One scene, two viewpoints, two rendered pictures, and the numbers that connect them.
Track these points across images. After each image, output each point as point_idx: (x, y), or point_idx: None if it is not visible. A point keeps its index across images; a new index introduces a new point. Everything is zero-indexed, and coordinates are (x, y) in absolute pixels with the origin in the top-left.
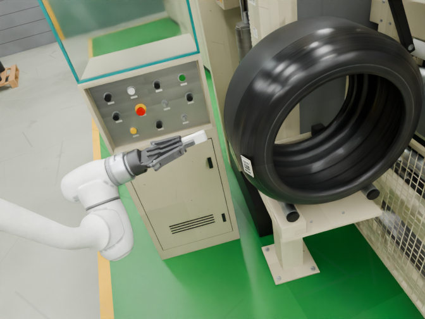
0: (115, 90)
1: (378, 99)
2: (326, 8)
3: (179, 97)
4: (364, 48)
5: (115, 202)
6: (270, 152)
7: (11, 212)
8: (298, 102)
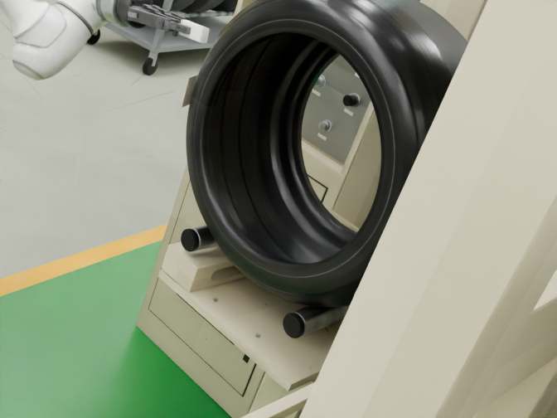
0: None
1: None
2: None
3: (341, 90)
4: (367, 27)
5: (77, 21)
6: (210, 85)
7: None
8: (263, 34)
